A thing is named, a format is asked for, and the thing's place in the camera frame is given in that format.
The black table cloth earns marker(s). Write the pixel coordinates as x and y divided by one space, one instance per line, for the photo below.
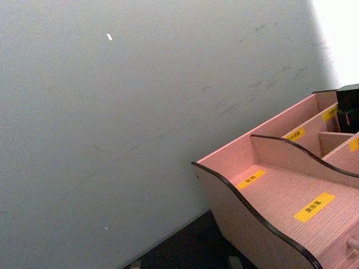
190 246

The yellow label sticker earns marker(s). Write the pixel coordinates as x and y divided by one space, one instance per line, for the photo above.
355 145
251 179
295 135
329 114
314 207

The black box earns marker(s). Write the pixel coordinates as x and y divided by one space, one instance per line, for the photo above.
349 101

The pale grey wall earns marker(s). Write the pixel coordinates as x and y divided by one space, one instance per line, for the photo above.
112 112

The pink wooden compartment organizer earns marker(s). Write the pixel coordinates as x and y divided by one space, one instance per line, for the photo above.
269 238

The small white drawer knob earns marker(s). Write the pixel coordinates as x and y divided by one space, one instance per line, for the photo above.
353 242

